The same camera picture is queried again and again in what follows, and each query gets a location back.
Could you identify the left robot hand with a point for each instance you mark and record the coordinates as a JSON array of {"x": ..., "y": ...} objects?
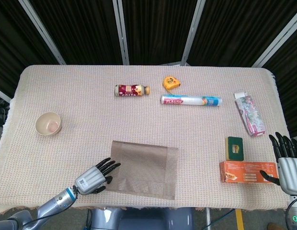
[{"x": 89, "y": 179}]

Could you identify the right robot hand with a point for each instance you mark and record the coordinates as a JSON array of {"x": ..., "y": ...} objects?
[{"x": 291, "y": 175}]

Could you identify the brown woven placemat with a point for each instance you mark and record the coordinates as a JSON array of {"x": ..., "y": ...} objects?
[{"x": 143, "y": 167}]

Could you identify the light brown bowl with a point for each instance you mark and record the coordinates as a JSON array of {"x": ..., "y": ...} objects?
[{"x": 48, "y": 123}]

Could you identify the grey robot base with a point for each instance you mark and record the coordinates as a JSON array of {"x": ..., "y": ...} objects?
[{"x": 139, "y": 219}]

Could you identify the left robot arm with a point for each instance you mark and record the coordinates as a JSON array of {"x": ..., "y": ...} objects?
[{"x": 55, "y": 203}]

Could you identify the orange cardboard box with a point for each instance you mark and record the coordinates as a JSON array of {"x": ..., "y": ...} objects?
[{"x": 242, "y": 171}]

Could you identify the brown shoe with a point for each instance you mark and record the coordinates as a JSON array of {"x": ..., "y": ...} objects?
[{"x": 274, "y": 226}]

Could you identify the green yellow sponge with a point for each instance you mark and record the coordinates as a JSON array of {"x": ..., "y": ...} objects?
[{"x": 234, "y": 148}]

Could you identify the floral paper box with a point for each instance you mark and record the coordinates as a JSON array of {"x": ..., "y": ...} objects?
[{"x": 250, "y": 115}]

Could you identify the beige woven tablecloth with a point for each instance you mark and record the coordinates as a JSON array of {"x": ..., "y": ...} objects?
[{"x": 67, "y": 95}]

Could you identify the metal table leg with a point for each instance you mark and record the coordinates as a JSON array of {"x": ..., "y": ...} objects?
[{"x": 208, "y": 219}]

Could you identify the Costa coffee bottle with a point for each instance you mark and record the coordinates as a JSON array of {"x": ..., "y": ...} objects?
[{"x": 129, "y": 90}]

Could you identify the black curtain panel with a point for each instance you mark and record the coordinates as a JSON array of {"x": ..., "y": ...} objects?
[
  {"x": 292, "y": 72},
  {"x": 79, "y": 28},
  {"x": 234, "y": 28},
  {"x": 9, "y": 36},
  {"x": 158, "y": 28}
]

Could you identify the plastic food wrap roll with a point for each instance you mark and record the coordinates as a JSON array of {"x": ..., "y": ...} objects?
[{"x": 186, "y": 100}]

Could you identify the yellow tape measure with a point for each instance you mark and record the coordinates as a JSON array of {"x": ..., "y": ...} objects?
[{"x": 171, "y": 82}]

